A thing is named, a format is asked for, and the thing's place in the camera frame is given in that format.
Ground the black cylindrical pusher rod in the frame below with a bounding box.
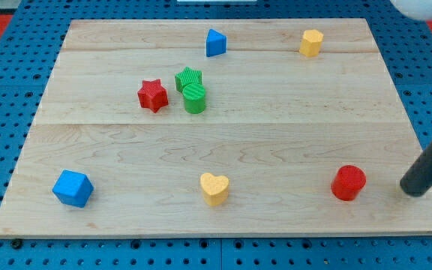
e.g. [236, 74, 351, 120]
[400, 141, 432, 197]

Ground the red cylinder block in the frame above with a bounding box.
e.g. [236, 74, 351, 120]
[331, 165, 367, 201]

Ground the yellow heart block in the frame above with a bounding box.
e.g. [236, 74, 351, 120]
[199, 172, 230, 206]

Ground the yellow hexagon block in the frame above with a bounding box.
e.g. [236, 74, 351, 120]
[299, 29, 324, 57]

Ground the wooden board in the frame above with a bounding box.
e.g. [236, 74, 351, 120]
[0, 19, 432, 239]

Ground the blue triangle block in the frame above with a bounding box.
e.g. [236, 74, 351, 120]
[205, 29, 227, 57]

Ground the green cylinder block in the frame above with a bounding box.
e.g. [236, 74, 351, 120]
[182, 83, 206, 114]

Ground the green star block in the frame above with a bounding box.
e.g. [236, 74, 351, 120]
[175, 67, 203, 92]

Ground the red star block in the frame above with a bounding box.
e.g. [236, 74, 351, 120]
[137, 79, 169, 113]

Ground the blue cube block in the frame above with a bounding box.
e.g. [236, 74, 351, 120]
[52, 169, 94, 208]

